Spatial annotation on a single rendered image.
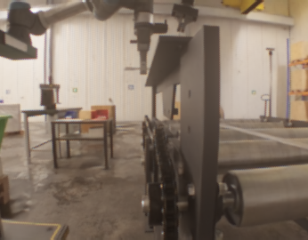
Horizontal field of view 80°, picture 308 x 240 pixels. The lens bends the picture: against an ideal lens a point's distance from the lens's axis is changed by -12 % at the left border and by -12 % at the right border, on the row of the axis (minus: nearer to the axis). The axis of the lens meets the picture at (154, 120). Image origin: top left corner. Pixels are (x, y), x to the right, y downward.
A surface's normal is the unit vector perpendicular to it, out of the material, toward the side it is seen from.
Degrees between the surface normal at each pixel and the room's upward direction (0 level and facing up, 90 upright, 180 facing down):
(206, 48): 90
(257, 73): 90
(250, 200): 71
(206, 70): 90
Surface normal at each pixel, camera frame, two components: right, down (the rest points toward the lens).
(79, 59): 0.07, 0.09
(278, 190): 0.05, -0.52
